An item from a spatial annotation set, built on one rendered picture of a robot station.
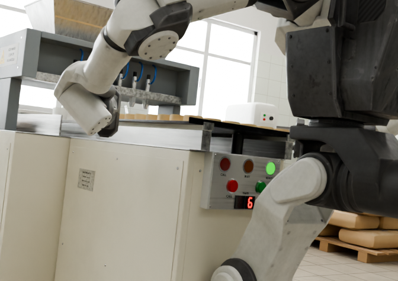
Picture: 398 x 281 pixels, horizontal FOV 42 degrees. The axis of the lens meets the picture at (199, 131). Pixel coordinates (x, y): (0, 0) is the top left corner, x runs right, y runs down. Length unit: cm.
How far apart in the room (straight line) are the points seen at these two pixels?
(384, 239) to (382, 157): 417
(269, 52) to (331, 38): 544
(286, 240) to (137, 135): 53
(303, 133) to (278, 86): 542
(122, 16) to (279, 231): 57
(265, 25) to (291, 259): 539
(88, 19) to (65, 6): 10
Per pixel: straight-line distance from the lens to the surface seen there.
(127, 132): 154
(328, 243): 532
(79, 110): 110
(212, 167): 127
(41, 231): 187
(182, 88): 215
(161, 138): 138
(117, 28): 95
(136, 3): 95
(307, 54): 110
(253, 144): 153
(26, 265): 187
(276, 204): 117
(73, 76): 107
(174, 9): 92
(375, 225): 535
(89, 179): 170
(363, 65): 104
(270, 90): 647
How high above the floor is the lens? 84
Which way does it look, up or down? 2 degrees up
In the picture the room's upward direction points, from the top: 6 degrees clockwise
